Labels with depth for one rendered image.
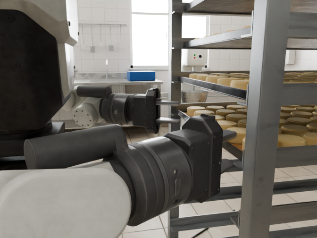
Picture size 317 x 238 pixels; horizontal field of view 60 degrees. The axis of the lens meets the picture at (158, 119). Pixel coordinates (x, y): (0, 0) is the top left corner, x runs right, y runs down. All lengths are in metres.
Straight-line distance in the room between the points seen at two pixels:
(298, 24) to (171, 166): 0.25
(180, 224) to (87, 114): 0.45
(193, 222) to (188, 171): 0.63
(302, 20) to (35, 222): 0.37
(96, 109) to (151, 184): 0.53
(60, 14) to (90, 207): 0.29
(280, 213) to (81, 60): 4.44
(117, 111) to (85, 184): 0.53
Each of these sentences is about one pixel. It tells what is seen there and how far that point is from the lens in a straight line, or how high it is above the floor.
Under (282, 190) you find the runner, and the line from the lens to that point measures 1.01.
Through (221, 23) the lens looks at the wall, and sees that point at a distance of 5.22.
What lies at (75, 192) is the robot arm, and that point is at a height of 1.09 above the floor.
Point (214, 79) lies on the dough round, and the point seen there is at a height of 1.15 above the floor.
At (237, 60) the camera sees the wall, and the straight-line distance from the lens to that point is 5.33.
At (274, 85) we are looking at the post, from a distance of 0.36.
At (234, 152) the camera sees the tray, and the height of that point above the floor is 1.05.
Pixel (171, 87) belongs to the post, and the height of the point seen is 1.11.
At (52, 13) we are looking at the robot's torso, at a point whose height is 1.25.
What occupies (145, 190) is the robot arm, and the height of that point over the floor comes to 1.06.
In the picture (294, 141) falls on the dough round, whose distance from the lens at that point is 0.48.
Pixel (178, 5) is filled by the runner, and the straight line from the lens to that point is 0.79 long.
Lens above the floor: 1.19
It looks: 12 degrees down
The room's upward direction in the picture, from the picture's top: straight up
